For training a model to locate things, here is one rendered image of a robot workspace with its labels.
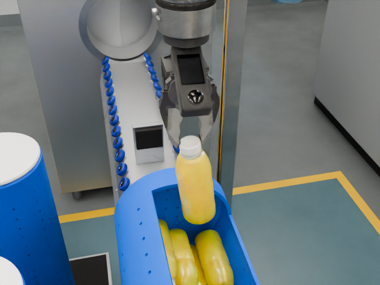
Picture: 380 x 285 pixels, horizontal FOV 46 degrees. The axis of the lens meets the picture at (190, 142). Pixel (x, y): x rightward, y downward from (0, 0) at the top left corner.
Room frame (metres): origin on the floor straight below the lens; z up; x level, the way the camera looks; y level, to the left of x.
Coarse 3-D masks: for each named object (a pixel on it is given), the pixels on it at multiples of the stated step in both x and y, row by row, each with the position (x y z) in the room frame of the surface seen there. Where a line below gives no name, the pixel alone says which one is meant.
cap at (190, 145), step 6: (186, 138) 0.64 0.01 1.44; (192, 138) 0.64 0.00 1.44; (198, 138) 0.64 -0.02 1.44; (180, 144) 0.63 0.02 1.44; (186, 144) 0.62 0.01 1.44; (192, 144) 0.62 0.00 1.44; (198, 144) 0.62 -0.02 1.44; (180, 150) 0.62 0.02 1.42; (186, 150) 0.61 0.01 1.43; (192, 150) 0.61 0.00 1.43; (198, 150) 0.62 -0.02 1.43
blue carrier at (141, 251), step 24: (168, 168) 0.80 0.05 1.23; (144, 192) 0.74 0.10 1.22; (168, 192) 0.80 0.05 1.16; (216, 192) 0.77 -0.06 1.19; (120, 216) 0.72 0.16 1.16; (144, 216) 0.67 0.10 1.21; (168, 216) 0.80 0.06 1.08; (216, 216) 0.82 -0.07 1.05; (120, 240) 0.67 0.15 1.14; (144, 240) 0.61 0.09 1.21; (192, 240) 0.81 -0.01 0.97; (240, 240) 0.69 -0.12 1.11; (120, 264) 0.61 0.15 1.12; (144, 264) 0.55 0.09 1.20; (168, 264) 0.54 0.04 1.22; (240, 264) 0.66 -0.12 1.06
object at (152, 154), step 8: (160, 120) 1.23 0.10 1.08; (136, 128) 1.19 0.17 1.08; (144, 128) 1.20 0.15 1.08; (152, 128) 1.20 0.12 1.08; (160, 128) 1.20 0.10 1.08; (136, 136) 1.18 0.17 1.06; (144, 136) 1.18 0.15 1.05; (152, 136) 1.19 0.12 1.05; (160, 136) 1.19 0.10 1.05; (136, 144) 1.18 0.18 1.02; (144, 144) 1.18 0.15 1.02; (152, 144) 1.19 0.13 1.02; (160, 144) 1.19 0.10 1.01; (136, 152) 1.19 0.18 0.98; (144, 152) 1.20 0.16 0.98; (152, 152) 1.20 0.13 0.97; (160, 152) 1.21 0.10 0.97; (136, 160) 1.19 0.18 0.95; (144, 160) 1.20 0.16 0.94; (152, 160) 1.20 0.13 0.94; (160, 160) 1.21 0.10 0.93
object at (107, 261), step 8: (88, 256) 1.43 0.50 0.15; (96, 256) 1.43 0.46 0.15; (104, 256) 1.43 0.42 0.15; (72, 264) 1.38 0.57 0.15; (80, 264) 1.38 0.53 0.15; (88, 264) 1.38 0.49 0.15; (96, 264) 1.38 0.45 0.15; (104, 264) 1.38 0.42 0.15; (72, 272) 1.33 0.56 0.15; (80, 272) 1.33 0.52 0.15; (88, 272) 1.33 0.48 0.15; (96, 272) 1.33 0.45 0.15; (104, 272) 1.33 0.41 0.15; (80, 280) 1.29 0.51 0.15; (88, 280) 1.29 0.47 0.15; (96, 280) 1.29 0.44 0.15; (104, 280) 1.29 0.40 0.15
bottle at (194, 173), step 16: (176, 160) 0.63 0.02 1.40; (192, 160) 0.61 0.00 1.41; (208, 160) 0.63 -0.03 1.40; (176, 176) 0.62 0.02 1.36; (192, 176) 0.60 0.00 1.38; (208, 176) 0.61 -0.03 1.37; (192, 192) 0.60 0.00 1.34; (208, 192) 0.61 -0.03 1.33; (192, 208) 0.60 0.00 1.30; (208, 208) 0.61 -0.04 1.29
